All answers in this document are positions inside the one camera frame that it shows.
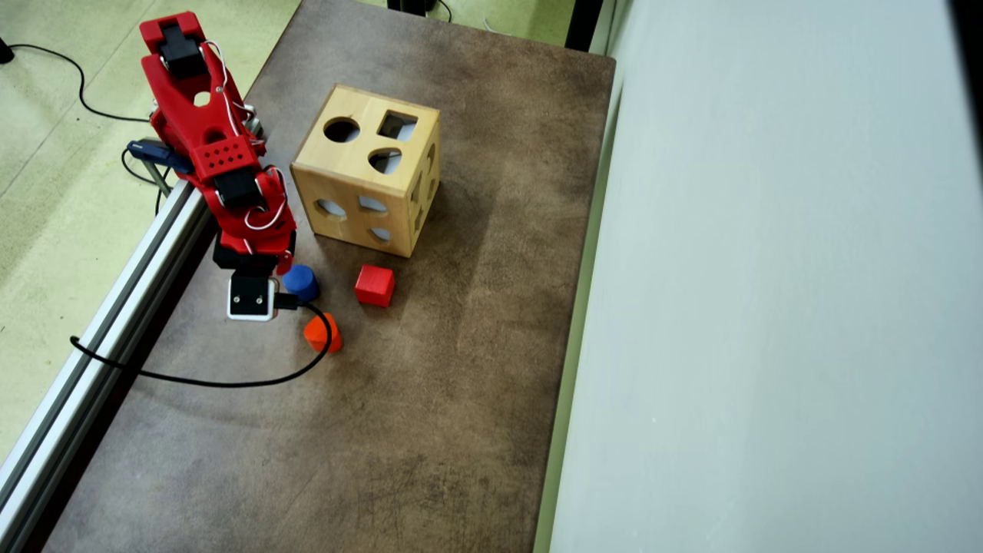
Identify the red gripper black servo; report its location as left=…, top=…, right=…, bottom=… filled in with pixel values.
left=212, top=204, right=299, bottom=277

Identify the blue cylinder block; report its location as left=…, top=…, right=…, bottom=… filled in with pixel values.
left=282, top=264, right=320, bottom=303

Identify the wooden shape sorter box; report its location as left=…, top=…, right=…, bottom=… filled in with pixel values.
left=290, top=83, right=442, bottom=259

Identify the orange rounded triangle block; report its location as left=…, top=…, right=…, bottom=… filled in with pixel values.
left=303, top=312, right=343, bottom=353

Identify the red cube block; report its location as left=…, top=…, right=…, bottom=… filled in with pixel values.
left=354, top=265, right=396, bottom=308

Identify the black camera cable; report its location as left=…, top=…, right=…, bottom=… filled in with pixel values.
left=69, top=293, right=343, bottom=389

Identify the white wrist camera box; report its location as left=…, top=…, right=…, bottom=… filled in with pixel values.
left=227, top=273, right=278, bottom=322

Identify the aluminium profile rail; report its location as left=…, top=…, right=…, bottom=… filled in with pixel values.
left=0, top=178, right=223, bottom=553

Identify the short black looped cable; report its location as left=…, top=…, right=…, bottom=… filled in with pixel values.
left=121, top=148, right=171, bottom=217

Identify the blue handled clamp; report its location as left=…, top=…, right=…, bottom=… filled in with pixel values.
left=127, top=138, right=194, bottom=197

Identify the long black floor cable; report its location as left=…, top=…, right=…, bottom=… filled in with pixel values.
left=0, top=43, right=153, bottom=124

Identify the black object with cable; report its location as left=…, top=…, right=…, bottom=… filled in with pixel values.
left=386, top=0, right=455, bottom=24

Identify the dark vertical post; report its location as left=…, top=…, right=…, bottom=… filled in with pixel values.
left=564, top=0, right=605, bottom=53

